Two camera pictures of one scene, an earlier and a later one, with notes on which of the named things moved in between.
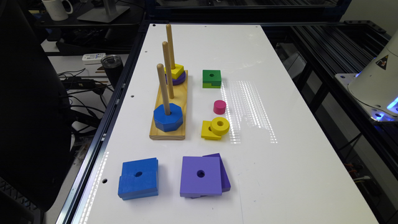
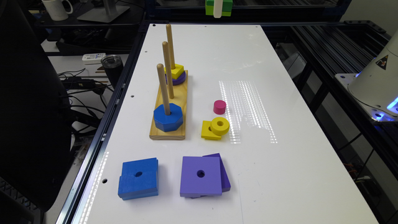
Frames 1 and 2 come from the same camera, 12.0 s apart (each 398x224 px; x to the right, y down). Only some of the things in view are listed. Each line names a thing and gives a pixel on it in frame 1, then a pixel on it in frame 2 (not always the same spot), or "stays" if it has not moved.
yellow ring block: x=220 y=126 stays
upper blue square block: x=140 y=175 stays
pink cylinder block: x=219 y=106 stays
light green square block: x=208 y=85 to x=209 y=11
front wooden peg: x=165 y=94 stays
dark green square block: x=212 y=76 to x=227 y=5
